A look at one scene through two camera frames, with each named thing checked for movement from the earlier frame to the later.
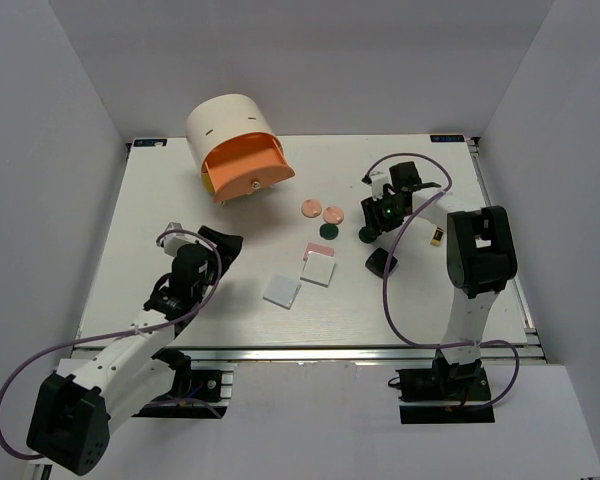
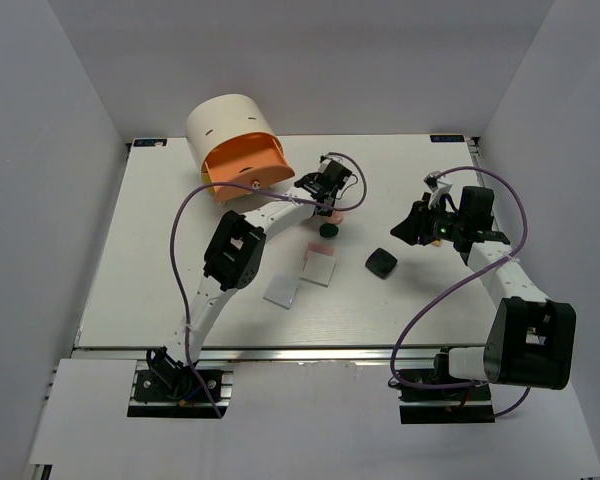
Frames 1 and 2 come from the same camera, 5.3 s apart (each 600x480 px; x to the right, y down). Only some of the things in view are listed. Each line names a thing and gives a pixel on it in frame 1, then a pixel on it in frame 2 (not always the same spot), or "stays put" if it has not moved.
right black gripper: (373, 219) → (416, 224)
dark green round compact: (329, 231) stays put
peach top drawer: (244, 164) stays put
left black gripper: (229, 245) → (310, 176)
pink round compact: (333, 215) stays put
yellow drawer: (207, 182) stays put
